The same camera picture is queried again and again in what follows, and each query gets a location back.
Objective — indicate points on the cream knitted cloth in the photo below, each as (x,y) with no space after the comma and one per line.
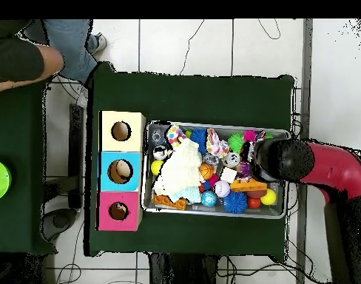
(180,171)

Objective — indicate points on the white polka dot cloth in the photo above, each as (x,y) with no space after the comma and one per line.
(176,134)
(216,145)

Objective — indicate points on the yellow plush toy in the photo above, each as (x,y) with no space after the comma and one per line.
(124,209)

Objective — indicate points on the person's forearm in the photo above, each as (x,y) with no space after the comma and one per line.
(53,62)

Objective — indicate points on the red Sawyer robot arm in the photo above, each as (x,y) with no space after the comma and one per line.
(337,168)

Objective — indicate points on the wooden box with three holes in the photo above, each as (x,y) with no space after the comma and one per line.
(133,142)

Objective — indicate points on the yellow tennis ball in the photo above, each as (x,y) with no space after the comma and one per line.
(156,167)

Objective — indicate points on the blue spiky rubber ball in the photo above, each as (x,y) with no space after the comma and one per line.
(235,202)
(199,137)

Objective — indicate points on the orange toy basketball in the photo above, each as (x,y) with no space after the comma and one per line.
(206,171)

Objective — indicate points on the blue globe ball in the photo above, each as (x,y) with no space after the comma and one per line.
(209,198)

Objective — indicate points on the white toy baseball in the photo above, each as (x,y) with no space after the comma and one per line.
(222,188)

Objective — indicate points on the beige round toy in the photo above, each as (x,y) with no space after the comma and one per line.
(122,169)

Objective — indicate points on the orange toy building brick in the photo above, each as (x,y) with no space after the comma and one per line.
(248,185)

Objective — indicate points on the grey round stand base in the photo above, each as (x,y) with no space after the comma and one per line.
(60,222)

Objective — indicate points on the person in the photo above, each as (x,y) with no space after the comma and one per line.
(71,44)

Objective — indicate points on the dark green side table cloth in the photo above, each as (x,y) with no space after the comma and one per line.
(17,148)

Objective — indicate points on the grey metal rail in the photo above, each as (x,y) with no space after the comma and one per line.
(306,88)

